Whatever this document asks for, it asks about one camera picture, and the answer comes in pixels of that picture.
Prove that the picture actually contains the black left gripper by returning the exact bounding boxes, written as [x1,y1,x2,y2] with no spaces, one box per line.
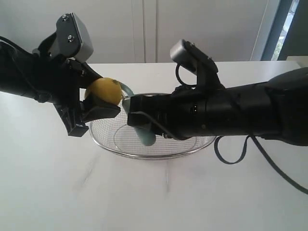
[31,33,120,137]

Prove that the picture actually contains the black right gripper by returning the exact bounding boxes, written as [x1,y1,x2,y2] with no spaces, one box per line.
[127,86,212,141]

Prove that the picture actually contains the yellow lemon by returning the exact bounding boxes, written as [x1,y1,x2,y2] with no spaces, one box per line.
[84,77,122,105]

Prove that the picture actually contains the teal handled peeler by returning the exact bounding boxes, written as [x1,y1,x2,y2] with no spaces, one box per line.
[119,82,156,146]

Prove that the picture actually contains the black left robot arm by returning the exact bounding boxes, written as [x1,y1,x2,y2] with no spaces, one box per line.
[0,37,121,137]

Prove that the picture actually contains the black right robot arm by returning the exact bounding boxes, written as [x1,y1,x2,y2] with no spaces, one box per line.
[127,68,308,146]

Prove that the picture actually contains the white cabinet doors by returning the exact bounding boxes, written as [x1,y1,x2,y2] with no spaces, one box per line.
[0,0,279,63]

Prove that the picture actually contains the steel wire mesh basket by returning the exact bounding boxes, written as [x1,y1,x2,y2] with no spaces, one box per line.
[90,104,216,160]

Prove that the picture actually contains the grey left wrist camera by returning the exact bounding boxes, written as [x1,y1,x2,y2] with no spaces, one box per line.
[49,13,94,63]

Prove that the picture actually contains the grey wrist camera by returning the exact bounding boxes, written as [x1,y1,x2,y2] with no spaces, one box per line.
[49,13,94,63]
[170,39,221,89]

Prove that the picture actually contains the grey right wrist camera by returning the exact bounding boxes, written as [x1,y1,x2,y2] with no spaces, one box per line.
[170,39,221,89]

